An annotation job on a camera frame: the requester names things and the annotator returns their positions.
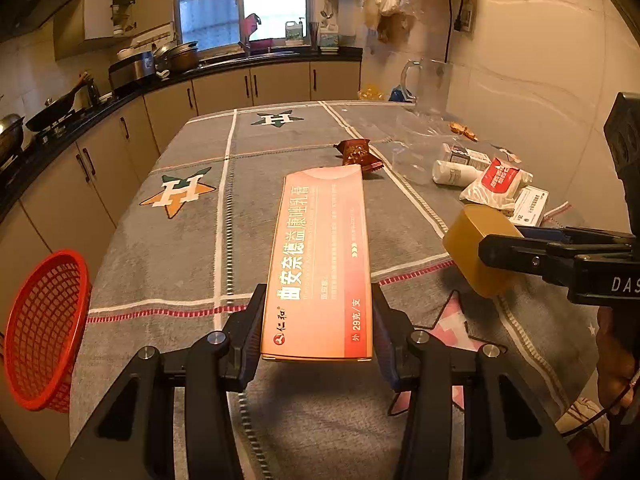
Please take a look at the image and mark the white medicine box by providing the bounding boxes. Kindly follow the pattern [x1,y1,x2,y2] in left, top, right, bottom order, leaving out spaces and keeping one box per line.
[510,185,550,226]

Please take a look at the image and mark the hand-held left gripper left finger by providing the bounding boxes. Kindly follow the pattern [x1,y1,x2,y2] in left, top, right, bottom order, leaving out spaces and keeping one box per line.
[55,282,268,480]

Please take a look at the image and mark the lidded metal wok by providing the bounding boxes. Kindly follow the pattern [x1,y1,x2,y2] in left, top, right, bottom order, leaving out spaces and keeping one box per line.
[0,114,26,161]

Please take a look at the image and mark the person's patterned garment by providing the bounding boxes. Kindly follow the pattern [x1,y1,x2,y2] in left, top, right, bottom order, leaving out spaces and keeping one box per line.
[555,397,640,480]

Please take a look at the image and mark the hanging plastic bags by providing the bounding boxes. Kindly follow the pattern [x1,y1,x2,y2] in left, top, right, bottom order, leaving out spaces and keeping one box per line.
[362,0,418,43]

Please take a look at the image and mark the dark blue white carton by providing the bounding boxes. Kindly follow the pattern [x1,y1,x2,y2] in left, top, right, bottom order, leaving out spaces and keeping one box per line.
[441,142,493,171]

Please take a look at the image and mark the white plastic bottle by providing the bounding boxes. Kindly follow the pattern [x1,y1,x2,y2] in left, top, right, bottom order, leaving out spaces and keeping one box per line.
[432,159,481,187]

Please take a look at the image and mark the person's right hand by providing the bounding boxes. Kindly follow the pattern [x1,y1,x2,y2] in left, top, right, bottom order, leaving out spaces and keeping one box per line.
[595,307,640,411]

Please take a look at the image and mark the orange crumpled wrapper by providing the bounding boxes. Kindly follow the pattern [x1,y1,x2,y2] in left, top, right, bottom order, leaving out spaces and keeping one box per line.
[447,121,480,142]

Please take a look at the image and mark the beige wall cabinet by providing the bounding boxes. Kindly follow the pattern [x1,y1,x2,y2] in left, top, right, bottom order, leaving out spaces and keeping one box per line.
[52,0,176,61]

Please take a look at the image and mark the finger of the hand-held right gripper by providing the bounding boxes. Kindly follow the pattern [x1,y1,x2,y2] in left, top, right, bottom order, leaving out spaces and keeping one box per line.
[517,226,633,246]
[477,234,633,288]

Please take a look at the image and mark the black wok pan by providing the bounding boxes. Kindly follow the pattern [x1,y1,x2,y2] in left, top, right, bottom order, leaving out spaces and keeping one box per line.
[25,72,93,133]

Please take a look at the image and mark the thin black cable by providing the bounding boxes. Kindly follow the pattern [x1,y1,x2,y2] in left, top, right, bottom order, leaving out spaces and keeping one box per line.
[552,370,640,428]

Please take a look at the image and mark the kitchen window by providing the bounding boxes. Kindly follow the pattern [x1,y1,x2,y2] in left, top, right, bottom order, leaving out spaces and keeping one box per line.
[175,0,308,53]

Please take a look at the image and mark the grey printed tablecloth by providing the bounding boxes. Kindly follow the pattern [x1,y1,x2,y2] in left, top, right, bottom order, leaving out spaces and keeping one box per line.
[67,100,640,480]

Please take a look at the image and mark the clear plastic bag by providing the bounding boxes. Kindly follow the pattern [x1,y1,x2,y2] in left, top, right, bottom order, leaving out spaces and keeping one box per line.
[372,110,451,186]

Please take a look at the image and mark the black power cable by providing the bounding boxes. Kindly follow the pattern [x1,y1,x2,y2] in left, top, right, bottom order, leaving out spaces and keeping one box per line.
[445,0,463,63]

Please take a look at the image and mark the clear zip bag red strip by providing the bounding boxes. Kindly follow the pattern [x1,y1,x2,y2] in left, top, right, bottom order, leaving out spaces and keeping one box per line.
[542,200,588,228]

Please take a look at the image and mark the brown snack wrapper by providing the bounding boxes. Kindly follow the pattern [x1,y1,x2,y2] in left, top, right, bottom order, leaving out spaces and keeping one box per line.
[333,139,385,173]

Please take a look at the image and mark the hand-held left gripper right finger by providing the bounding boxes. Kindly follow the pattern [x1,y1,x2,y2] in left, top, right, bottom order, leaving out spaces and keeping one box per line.
[370,282,583,480]

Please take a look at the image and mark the red plastic mesh basket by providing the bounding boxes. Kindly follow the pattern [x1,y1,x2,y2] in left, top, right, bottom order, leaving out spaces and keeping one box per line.
[2,250,93,413]

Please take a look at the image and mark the beige kitchen base cabinets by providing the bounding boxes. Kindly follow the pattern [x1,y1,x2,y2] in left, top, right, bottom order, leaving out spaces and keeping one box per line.
[0,47,363,480]

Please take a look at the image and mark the steel rice cooker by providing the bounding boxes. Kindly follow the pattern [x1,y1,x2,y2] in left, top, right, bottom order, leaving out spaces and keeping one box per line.
[108,50,156,91]

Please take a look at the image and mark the long pink orange box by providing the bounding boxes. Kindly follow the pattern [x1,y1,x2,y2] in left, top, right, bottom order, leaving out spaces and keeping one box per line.
[260,164,375,362]

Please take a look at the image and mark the red white wet wipe packet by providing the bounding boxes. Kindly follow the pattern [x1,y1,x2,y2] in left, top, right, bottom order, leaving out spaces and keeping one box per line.
[459,157,535,211]

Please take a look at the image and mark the stacked metal pots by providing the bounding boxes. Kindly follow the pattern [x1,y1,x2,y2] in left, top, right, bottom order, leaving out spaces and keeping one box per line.
[152,41,201,73]

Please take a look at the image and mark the glass pitcher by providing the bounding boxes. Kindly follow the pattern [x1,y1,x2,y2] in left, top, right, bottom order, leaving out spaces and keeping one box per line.
[400,58,453,118]

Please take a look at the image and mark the small gold box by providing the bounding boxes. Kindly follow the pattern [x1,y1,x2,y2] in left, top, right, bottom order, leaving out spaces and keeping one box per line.
[442,205,526,298]

